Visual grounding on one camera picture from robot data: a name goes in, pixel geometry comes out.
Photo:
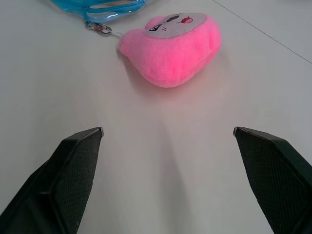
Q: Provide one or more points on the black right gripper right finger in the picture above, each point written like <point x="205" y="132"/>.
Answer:
<point x="273" y="180"/>

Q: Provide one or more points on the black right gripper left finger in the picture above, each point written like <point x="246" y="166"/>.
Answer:
<point x="61" y="180"/>

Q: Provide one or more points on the silver carabiner clip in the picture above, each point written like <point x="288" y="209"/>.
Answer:
<point x="98" y="28"/>

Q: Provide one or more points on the blue transparent plastic zipper pouch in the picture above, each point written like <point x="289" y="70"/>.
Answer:
<point x="95" y="8"/>

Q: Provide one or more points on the pink plush face toy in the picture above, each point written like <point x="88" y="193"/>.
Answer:
<point x="174" y="52"/>

